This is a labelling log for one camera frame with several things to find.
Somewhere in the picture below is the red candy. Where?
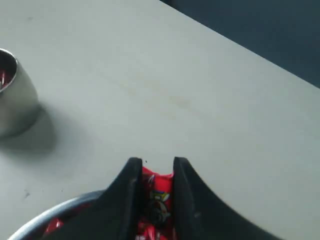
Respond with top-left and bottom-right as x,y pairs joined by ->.
135,167 -> 177,240

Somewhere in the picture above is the stainless steel cup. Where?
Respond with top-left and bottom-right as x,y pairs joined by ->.
0,48 -> 40,139

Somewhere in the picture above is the pile of red wrapped candies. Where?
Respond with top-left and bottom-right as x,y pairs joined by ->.
30,201 -> 93,240

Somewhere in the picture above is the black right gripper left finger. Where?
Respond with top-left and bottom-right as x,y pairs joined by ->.
39,156 -> 143,240

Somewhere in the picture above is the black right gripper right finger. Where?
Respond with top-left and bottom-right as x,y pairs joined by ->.
173,157 -> 277,240

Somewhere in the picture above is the round stainless steel plate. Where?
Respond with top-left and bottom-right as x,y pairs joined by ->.
8,190 -> 104,240

